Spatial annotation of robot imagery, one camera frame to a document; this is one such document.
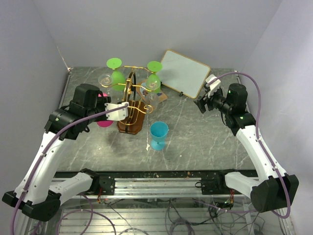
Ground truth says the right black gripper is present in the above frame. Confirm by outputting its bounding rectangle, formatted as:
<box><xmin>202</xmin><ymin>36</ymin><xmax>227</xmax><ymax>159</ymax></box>
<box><xmin>194</xmin><ymin>87</ymin><xmax>232</xmax><ymax>115</ymax></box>

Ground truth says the pink wine glass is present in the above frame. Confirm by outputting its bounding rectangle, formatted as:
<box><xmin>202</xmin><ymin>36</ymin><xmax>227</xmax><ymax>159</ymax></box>
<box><xmin>97</xmin><ymin>93</ymin><xmax>113</xmax><ymax>128</ymax></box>

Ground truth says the clear wine glass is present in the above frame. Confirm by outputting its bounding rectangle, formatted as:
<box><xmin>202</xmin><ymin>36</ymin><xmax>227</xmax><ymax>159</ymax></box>
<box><xmin>98</xmin><ymin>73</ymin><xmax>113</xmax><ymax>97</ymax></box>
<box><xmin>140</xmin><ymin>82</ymin><xmax>160</xmax><ymax>110</ymax></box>

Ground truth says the green wine glass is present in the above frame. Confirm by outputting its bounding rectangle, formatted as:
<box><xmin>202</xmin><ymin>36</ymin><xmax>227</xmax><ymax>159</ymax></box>
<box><xmin>107</xmin><ymin>57</ymin><xmax>126</xmax><ymax>91</ymax></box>
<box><xmin>145</xmin><ymin>61</ymin><xmax>162</xmax><ymax>93</ymax></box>

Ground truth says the gold wine glass rack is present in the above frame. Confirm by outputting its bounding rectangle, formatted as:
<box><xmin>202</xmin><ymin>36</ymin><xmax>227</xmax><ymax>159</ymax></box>
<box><xmin>109</xmin><ymin>66</ymin><xmax>154</xmax><ymax>135</ymax></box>

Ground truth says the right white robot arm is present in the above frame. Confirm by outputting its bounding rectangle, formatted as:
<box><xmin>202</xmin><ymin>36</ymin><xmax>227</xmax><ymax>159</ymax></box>
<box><xmin>195</xmin><ymin>81</ymin><xmax>299</xmax><ymax>212</ymax></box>

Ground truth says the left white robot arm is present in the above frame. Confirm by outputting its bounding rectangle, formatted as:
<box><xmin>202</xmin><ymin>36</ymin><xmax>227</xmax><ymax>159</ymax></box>
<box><xmin>2</xmin><ymin>84</ymin><xmax>111</xmax><ymax>222</ymax></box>

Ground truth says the blue wine glass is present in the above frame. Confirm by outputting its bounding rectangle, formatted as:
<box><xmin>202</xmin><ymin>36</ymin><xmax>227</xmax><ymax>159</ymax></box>
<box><xmin>150</xmin><ymin>121</ymin><xmax>169</xmax><ymax>151</ymax></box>

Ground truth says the gold framed whiteboard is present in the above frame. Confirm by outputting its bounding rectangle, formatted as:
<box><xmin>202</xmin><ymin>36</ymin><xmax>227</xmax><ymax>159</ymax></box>
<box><xmin>157</xmin><ymin>49</ymin><xmax>211</xmax><ymax>99</ymax></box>

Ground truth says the small illustrated book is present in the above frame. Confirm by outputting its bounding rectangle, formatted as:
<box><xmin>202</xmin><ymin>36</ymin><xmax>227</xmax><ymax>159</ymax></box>
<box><xmin>136</xmin><ymin>82</ymin><xmax>168</xmax><ymax>104</ymax></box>

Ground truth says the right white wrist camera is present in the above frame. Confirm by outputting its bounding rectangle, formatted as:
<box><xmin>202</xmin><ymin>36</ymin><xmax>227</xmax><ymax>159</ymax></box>
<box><xmin>204</xmin><ymin>74</ymin><xmax>221</xmax><ymax>97</ymax></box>

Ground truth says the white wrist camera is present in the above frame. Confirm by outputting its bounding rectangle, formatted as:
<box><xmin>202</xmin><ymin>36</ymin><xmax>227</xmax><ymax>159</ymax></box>
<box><xmin>105</xmin><ymin>102</ymin><xmax>129</xmax><ymax>121</ymax></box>
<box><xmin>204</xmin><ymin>74</ymin><xmax>221</xmax><ymax>97</ymax></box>

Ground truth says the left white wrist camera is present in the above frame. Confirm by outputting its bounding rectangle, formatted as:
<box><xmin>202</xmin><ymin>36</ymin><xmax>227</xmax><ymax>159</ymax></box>
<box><xmin>105</xmin><ymin>102</ymin><xmax>129</xmax><ymax>121</ymax></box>

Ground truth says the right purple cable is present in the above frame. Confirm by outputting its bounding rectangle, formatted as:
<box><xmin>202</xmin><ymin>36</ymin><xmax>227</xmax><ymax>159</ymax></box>
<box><xmin>195</xmin><ymin>72</ymin><xmax>292</xmax><ymax>220</ymax></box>

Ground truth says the purple cable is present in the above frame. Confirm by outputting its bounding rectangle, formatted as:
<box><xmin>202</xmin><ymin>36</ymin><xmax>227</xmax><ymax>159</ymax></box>
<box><xmin>10</xmin><ymin>102</ymin><xmax>129</xmax><ymax>235</ymax></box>
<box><xmin>195</xmin><ymin>72</ymin><xmax>292</xmax><ymax>220</ymax></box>

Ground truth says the aluminium rail frame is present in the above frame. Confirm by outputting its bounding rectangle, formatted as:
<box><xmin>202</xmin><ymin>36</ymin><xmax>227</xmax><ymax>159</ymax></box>
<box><xmin>15</xmin><ymin>162</ymin><xmax>298</xmax><ymax>235</ymax></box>

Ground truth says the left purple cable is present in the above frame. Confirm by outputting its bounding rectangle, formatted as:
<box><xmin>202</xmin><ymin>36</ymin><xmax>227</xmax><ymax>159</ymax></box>
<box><xmin>10</xmin><ymin>102</ymin><xmax>129</xmax><ymax>235</ymax></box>

